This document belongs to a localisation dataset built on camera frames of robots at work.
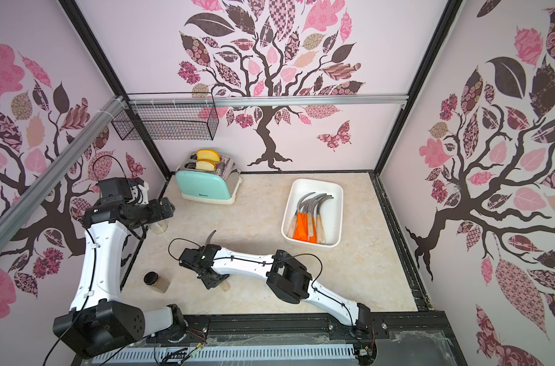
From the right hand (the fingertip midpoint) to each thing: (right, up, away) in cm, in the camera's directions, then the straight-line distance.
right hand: (214, 278), depth 84 cm
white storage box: (+50, +24, +24) cm, 60 cm away
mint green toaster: (-3, +35, +14) cm, 38 cm away
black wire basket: (-37, +72, +38) cm, 89 cm away
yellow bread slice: (-8, +50, +16) cm, 53 cm away
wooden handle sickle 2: (+42, +16, +10) cm, 46 cm away
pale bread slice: (-8, +45, +13) cm, 47 cm away
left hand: (-16, +24, -9) cm, 30 cm away
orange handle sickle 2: (+39, +13, +8) cm, 42 cm away
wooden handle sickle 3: (+42, +14, +7) cm, 45 cm away
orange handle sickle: (+34, +18, +11) cm, 40 cm away
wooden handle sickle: (+5, -1, -3) cm, 6 cm away
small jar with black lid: (-17, +1, -8) cm, 19 cm away
